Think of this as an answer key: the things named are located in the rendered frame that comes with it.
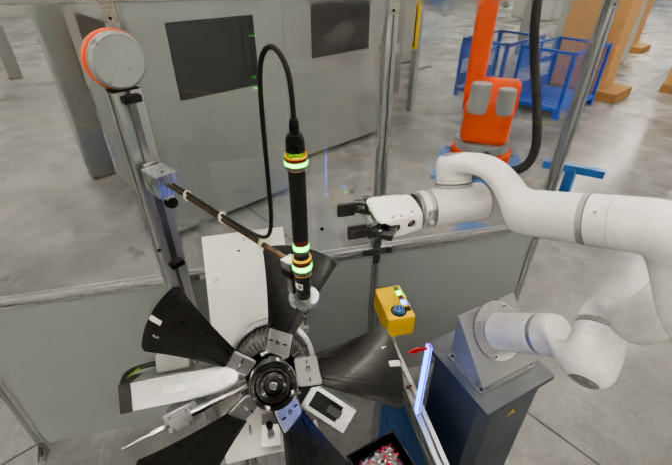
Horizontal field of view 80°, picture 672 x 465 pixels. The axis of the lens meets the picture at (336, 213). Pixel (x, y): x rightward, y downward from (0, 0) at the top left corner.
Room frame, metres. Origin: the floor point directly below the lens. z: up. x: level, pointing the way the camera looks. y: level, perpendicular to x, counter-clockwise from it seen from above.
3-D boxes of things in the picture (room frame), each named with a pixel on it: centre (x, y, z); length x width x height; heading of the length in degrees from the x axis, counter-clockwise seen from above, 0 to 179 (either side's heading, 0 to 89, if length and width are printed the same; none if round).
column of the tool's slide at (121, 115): (1.16, 0.61, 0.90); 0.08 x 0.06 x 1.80; 138
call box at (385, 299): (1.05, -0.21, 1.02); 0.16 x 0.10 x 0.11; 13
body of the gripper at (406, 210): (0.73, -0.13, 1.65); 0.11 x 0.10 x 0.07; 104
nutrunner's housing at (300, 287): (0.68, 0.07, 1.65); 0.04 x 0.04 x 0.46
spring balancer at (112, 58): (1.16, 0.61, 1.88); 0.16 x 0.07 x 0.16; 138
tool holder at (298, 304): (0.69, 0.08, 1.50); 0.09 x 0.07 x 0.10; 48
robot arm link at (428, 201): (0.74, -0.19, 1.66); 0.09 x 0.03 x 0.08; 14
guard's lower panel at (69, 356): (1.38, 0.23, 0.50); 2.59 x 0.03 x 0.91; 103
